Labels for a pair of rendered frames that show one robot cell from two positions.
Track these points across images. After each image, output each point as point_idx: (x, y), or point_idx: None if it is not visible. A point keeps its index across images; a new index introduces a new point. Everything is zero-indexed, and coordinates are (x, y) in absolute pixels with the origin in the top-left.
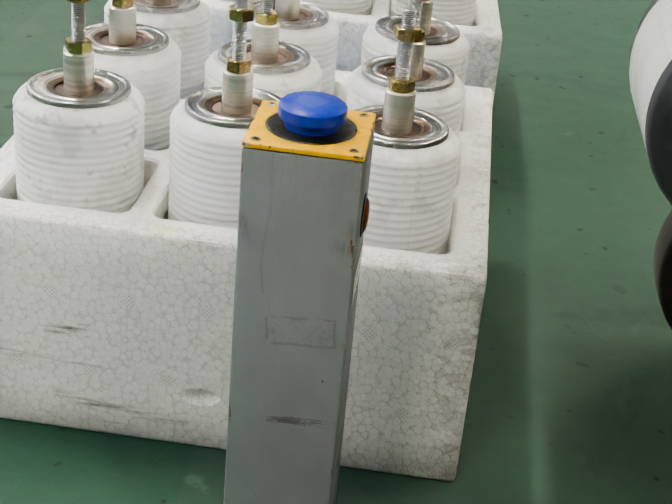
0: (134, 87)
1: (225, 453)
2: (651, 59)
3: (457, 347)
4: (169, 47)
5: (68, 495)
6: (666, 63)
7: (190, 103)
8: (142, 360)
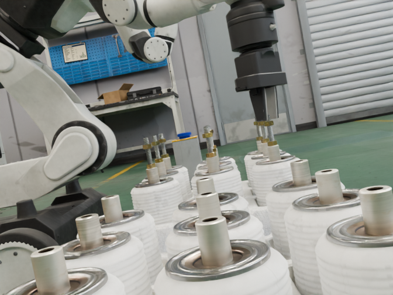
0: (248, 155)
1: None
2: (110, 134)
3: None
4: (250, 159)
5: None
6: (111, 131)
7: (227, 157)
8: None
